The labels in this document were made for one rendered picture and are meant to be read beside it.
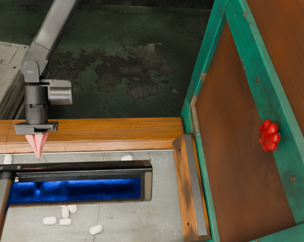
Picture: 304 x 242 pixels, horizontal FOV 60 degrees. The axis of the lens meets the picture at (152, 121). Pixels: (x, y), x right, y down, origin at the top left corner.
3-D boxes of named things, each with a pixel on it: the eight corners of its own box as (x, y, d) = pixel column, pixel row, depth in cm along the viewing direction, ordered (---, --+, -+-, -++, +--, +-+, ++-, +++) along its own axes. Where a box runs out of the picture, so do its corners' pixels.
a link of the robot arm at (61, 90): (30, 60, 75) (23, 60, 67) (72, 62, 77) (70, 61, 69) (33, 102, 77) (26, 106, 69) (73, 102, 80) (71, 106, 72)
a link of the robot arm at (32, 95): (26, 82, 74) (21, 81, 69) (52, 82, 76) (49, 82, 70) (28, 106, 75) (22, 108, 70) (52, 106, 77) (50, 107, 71)
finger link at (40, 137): (43, 160, 72) (42, 127, 71) (16, 161, 71) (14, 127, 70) (51, 154, 79) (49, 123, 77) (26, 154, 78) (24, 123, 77)
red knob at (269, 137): (252, 130, 38) (265, 114, 35) (266, 130, 39) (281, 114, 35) (261, 157, 36) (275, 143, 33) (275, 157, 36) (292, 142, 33)
